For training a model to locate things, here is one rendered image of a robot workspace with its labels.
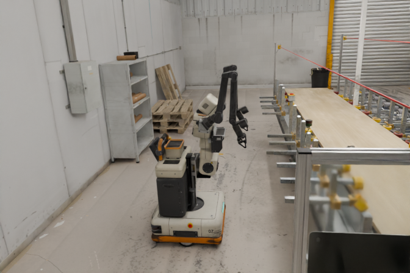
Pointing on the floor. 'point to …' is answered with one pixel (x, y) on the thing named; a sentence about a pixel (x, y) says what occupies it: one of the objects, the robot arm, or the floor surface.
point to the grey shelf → (118, 80)
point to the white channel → (360, 18)
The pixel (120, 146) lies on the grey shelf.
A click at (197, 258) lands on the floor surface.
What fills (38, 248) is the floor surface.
